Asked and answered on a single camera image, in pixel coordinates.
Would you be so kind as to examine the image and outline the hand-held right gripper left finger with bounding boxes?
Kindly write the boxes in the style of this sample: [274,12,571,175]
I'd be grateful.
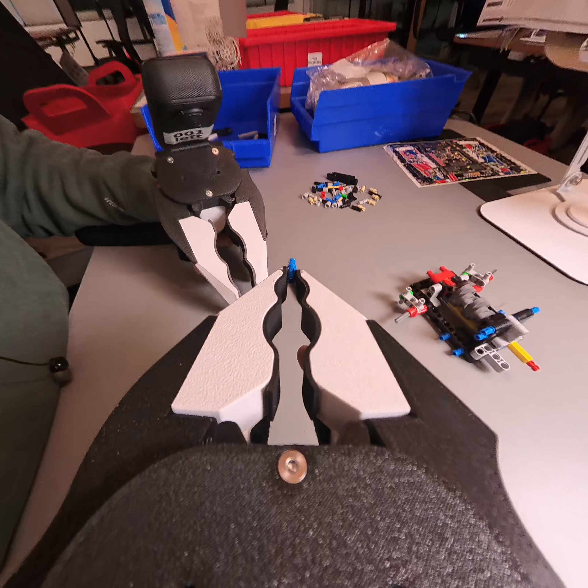
[171,269,290,443]

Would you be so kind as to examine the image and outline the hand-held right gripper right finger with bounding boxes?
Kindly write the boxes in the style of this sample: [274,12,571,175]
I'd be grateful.
[294,269,412,444]

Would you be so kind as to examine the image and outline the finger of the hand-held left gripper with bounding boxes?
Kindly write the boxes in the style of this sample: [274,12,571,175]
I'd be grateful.
[178,206,242,305]
[226,201,269,288]

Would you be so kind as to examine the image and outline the pile of small lego pieces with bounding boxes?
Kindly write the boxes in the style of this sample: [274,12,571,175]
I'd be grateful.
[301,178,383,213]

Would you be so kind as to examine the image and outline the lego car chassis assembly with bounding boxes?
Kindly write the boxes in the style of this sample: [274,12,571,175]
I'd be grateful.
[395,264,541,373]

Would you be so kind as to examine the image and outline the colourful lego instruction booklet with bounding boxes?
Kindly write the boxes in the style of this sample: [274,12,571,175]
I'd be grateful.
[383,137,537,188]

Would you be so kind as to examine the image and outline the narrow blue storage bin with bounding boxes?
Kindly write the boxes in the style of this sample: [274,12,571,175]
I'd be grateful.
[140,68,282,168]

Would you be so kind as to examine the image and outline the blue and orange box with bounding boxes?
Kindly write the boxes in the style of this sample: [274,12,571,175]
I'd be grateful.
[152,0,187,55]

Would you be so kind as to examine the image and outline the yellow flat item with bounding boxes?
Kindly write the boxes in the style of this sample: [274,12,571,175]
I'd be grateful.
[247,13,322,29]

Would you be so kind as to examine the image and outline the wide blue storage bin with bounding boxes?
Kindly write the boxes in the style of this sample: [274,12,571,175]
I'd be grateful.
[290,59,473,153]

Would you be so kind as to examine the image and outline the red storage bin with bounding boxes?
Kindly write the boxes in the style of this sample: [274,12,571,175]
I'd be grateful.
[238,11,397,88]

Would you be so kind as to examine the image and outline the black panel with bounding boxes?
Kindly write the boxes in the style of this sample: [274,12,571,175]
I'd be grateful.
[0,5,76,131]

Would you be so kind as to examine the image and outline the clear bag of parts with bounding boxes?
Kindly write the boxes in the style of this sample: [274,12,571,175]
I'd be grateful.
[305,39,432,111]

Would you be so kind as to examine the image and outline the white monitor stand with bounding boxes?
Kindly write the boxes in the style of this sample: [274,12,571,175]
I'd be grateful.
[480,133,588,285]

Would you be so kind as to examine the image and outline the black cable with round plug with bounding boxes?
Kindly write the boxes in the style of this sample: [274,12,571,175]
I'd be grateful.
[0,355,73,385]

